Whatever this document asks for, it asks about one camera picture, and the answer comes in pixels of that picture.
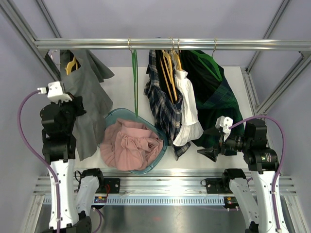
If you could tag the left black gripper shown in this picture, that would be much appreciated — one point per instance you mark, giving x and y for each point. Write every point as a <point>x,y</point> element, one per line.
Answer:
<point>77,102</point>

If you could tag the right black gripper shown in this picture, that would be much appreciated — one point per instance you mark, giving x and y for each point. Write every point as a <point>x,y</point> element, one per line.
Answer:
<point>211,153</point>

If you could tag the grey skirt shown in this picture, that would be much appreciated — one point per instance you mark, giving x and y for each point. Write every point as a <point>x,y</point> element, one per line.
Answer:
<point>86,82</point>

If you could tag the pink pleated skirt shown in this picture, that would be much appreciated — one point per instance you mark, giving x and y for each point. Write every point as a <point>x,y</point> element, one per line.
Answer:
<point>130,145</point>

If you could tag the green hanger of pink skirt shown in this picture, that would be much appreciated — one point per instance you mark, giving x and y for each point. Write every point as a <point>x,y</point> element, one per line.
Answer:
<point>135,74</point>

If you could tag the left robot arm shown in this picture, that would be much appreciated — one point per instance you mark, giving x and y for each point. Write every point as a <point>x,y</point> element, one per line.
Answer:
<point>70,212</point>

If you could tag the white pleated skirt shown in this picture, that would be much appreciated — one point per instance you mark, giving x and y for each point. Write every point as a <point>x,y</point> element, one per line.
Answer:
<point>191,128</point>

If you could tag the dark green plaid skirt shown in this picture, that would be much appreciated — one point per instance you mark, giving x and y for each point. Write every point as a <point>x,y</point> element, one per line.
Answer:
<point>213,98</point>

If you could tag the yellow hanger of grey skirt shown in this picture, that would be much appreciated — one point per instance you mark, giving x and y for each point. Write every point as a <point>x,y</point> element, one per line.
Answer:
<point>71,65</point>

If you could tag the navy plaid skirt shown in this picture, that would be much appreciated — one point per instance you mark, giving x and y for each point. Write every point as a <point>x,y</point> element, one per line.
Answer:
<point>167,115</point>

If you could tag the yellow hanger of white skirt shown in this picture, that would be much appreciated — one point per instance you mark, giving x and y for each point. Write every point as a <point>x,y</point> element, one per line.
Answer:
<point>175,57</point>

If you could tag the yellow hanger of plaid skirt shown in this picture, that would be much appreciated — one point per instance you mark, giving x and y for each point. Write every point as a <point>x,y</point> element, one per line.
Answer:
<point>168,73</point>

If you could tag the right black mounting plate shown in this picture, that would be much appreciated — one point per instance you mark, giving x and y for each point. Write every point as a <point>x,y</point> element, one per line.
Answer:
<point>215,186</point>

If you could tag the black mounting plate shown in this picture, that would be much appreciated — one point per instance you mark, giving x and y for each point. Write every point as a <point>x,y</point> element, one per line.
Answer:
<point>110,185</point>
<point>215,186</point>

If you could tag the teal plastic bin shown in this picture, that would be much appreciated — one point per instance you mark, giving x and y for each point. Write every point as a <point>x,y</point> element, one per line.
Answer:
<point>126,114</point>

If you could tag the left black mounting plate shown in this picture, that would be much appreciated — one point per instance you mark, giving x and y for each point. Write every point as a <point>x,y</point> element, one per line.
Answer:
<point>110,185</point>

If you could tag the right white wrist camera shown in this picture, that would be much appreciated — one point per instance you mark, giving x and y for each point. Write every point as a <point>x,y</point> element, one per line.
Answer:
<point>223,124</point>

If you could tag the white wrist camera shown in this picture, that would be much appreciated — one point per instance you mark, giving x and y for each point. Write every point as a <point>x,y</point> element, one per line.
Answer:
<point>223,124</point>
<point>55,92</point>

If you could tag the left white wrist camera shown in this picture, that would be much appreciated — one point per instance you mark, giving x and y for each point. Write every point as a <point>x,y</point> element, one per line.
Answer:
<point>55,92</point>

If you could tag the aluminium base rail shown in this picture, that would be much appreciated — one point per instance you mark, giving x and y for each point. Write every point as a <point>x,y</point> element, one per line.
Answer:
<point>164,182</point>

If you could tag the slotted cable duct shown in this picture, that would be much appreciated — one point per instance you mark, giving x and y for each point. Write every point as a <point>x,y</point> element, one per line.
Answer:
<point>161,201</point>

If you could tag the aluminium hanging rail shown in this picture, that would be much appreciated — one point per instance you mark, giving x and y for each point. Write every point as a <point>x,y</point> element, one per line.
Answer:
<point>179,44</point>

